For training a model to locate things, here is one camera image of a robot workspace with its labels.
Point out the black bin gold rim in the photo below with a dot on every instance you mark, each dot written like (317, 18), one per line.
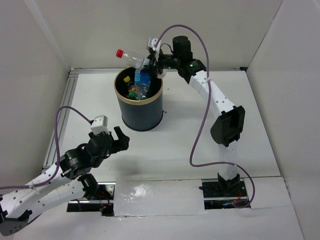
(139, 115)

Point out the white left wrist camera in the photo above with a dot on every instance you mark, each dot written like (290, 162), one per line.
(99, 125)

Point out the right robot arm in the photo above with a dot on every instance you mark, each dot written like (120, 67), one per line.
(228, 117)

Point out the clear bottle yellow cap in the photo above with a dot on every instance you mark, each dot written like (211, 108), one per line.
(130, 84)

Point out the clear bottle red label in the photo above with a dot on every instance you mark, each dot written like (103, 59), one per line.
(132, 59)

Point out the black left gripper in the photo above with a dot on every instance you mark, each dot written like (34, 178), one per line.
(121, 144)

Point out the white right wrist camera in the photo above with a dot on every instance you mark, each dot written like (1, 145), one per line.
(153, 46)

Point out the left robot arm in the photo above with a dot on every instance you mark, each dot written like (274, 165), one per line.
(66, 180)

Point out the small green bottle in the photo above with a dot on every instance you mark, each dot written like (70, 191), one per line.
(132, 95)

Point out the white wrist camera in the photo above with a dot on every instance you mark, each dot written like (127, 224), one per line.
(153, 46)
(99, 125)

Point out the clear bottle blue label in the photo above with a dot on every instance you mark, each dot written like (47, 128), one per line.
(142, 82)

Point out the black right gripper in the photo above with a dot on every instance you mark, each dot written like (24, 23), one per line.
(159, 69)

